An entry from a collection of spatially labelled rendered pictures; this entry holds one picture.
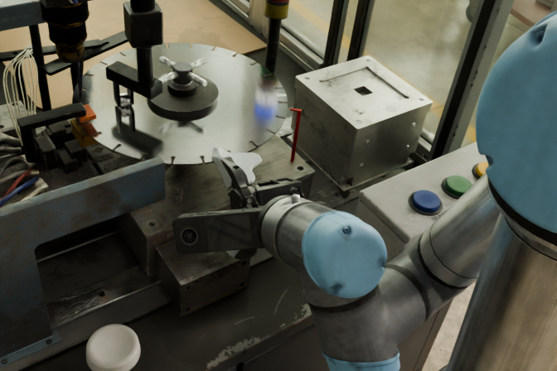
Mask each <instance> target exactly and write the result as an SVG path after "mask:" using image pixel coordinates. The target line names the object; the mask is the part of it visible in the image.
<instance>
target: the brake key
mask: <svg viewBox="0 0 557 371"><path fill-rule="evenodd" d="M412 202H413V204H414V206H415V207H417V208H418V209H420V210H422V211H426V212H434V211H436V210H438V208H439V206H440V199H439V197H438V196H437V195H436V194H434V193H433V192H432V191H429V190H418V191H416V192H415V193H414V196H413V199H412Z"/></svg>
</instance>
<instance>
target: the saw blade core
mask: <svg viewBox="0 0 557 371"><path fill-rule="evenodd" d="M190 44H191V43H167V45H168V47H167V45H166V43H162V44H161V45H159V46H154V47H153V77H154V78H157V77H158V76H160V75H164V74H167V73H172V68H170V67H168V66H166V65H164V64H163V63H162V62H160V61H159V58H160V57H161V56H164V57H166V58H167V59H169V60H171V61H172V62H174V63H177V62H180V61H185V62H187V63H189V64H191V63H193V62H195V61H197V60H199V59H201V58H206V64H204V65H202V66H200V67H198V68H196V69H194V70H192V73H196V74H199V75H203V76H205V77H207V78H208V79H210V80H212V81H213V82H214V83H215V84H216V86H217V88H218V90H219V98H218V102H217V104H216V106H215V107H214V108H212V109H211V110H209V111H207V112H205V113H202V114H199V115H196V116H190V117H178V116H172V115H168V114H165V113H161V112H159V111H157V110H156V109H155V108H153V107H152V106H151V105H150V104H149V102H148V100H147V98H146V97H144V96H142V95H140V94H137V93H135V92H133V96H134V105H131V104H130V105H129V106H126V107H118V106H117V104H116V103H115V101H114V87H113V81H111V80H109V79H107V78H106V69H105V68H106V67H107V66H109V65H111V64H113V63H114V62H116V61H120V62H122V63H124V64H126V65H129V66H131V67H133V68H134V69H138V66H137V49H136V48H132V49H128V50H126V51H121V52H120V53H116V54H114V55H111V56H109V57H107V58H105V59H103V60H102V61H100V62H99V63H97V64H96V65H94V66H92V67H91V68H90V69H89V70H88V71H86V72H85V74H84V75H83V89H84V90H83V98H79V88H78V83H77V85H76V86H75V90H74V93H73V97H72V104H77V103H82V104H83V105H86V104H88V105H89V106H90V107H91V108H92V109H93V111H94V112H95V114H96V119H94V120H90V121H88V122H84V123H82V124H81V125H80V126H81V127H82V129H83V130H84V131H85V132H86V133H87V134H88V135H89V136H90V137H92V138H93V139H94V140H95V141H96V142H98V143H99V144H101V145H102V146H104V147H106V148H108V149H109V150H111V151H113V150H114V149H115V148H116V149H115V150H114V151H115V152H117V153H118V154H121V155H123V156H126V157H130V158H133V159H136V160H140V159H141V158H142V156H143V154H144V153H145V154H146V155H144V157H143V159H142V161H147V160H150V159H153V158H155V157H161V158H162V159H163V160H164V162H165V165H171V163H172V158H173V157H174V158H175V159H174V161H173V165H175V166H191V165H202V164H203V163H202V159H201V157H204V158H203V160H204V162H205V164H209V163H214V162H213V161H212V159H211V157H212V153H213V150H214V148H215V147H221V148H223V149H224V150H226V151H228V152H230V153H243V152H252V151H253V150H254V149H256V148H257V147H260V146H262V145H264V144H265V143H266V142H267V141H268V140H270V139H271V138H272V137H273V136H274V134H276V133H277V132H278V130H279V129H280V128H281V127H282V125H283V123H284V120H285V118H286V116H287V111H288V99H287V95H286V96H277V94H286V93H285V90H284V88H283V86H282V85H281V83H280V82H279V80H278V79H277V78H276V77H275V76H274V75H273V74H272V73H271V72H270V71H269V70H268V69H266V68H265V67H264V66H262V65H261V64H260V63H257V62H256V61H255V60H252V59H250V58H249V57H247V56H244V55H241V54H239V53H238V54H237V53H236V52H234V51H229V50H227V49H223V48H220V47H216V48H215V47H214V46H208V45H202V44H195V43H192V45H191V48H190ZM214 48H215V50H214V51H213V49H214ZM121 54H122V55H121ZM236 54H237V55H236ZM123 55H125V56H123ZM233 56H235V57H233ZM102 63H103V64H102ZM279 103H281V104H279ZM276 117H278V118H276ZM266 131H269V132H266ZM98 133H101V134H98ZM250 142H252V143H253V144H254V145H253V144H250ZM118 145H121V146H120V147H118Z"/></svg>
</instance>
